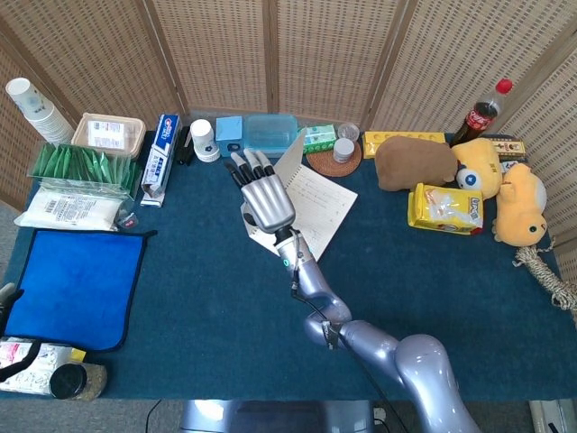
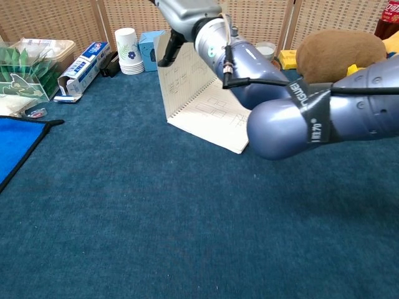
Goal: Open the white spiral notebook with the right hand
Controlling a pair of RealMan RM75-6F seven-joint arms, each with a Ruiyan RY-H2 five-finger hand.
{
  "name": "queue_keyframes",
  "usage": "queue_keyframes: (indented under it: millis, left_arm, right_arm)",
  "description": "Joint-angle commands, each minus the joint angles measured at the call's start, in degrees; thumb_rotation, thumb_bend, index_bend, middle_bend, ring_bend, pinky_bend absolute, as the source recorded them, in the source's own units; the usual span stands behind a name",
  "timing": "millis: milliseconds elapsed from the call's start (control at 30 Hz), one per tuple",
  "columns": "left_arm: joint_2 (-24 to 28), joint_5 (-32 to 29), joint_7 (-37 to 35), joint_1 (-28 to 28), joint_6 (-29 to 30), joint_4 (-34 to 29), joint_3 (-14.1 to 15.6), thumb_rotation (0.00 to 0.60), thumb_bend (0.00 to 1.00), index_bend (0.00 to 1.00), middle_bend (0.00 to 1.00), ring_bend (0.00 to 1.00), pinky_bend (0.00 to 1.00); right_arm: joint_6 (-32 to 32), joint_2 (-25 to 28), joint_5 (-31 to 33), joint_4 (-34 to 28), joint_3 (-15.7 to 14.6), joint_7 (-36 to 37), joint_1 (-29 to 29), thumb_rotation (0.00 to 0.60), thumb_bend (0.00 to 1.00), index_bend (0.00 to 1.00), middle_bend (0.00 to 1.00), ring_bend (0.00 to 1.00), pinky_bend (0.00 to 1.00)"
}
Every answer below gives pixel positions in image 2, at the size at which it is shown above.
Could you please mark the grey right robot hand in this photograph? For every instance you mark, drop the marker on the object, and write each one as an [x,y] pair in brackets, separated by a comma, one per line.
[187,12]

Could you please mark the white spiral notebook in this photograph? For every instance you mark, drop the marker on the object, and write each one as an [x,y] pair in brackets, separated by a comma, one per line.
[190,93]

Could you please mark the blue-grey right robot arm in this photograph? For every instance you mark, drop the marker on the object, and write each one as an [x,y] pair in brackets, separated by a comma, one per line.
[274,127]

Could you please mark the light blue speaker box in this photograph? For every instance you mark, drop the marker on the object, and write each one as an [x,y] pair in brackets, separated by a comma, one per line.
[147,53]

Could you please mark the stacked floral paper cups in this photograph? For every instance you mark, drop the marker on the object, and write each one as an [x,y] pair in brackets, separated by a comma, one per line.
[128,50]

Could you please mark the small white jar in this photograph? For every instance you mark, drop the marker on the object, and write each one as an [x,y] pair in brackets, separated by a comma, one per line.
[265,48]

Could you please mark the black stapler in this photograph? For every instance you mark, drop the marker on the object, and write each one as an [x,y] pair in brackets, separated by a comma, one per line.
[109,65]

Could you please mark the round rattan coaster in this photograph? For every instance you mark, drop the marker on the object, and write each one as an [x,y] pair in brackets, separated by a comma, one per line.
[275,63]

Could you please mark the small yellow box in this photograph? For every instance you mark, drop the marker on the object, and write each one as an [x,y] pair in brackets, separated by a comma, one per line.
[288,59]

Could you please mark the blue white toothpaste carton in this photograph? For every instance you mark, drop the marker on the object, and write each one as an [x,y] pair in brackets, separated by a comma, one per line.
[82,70]

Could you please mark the woven folding screen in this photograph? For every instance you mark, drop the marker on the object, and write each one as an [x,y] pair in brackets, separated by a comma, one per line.
[62,18]

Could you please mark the beige tray with plastic packets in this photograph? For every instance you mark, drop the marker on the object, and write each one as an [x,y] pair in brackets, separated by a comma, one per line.
[59,50]

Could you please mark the brown capybara plush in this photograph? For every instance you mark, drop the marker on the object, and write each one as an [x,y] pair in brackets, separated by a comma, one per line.
[333,53]

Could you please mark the clear green leaf-print box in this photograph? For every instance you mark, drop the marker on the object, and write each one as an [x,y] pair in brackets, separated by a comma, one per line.
[22,78]

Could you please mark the yellow snack bag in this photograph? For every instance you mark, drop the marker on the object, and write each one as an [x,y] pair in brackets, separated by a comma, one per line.
[355,70]

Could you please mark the small red blue packet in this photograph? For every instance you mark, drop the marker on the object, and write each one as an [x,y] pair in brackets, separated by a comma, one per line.
[35,113]

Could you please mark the white plastic bag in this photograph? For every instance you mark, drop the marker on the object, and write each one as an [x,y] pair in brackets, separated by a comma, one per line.
[11,104]

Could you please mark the cola bottle with red label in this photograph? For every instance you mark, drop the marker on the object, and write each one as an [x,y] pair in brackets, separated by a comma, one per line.
[388,18]

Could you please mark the dark blue carpet table cover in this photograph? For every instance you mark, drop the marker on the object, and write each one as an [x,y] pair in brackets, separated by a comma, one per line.
[156,218]

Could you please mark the yellow plush toy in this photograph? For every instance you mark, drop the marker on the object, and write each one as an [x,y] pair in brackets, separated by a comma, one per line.
[393,43]

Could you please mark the blue cloth with black edge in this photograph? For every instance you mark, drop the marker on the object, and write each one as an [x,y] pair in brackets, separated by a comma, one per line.
[15,143]

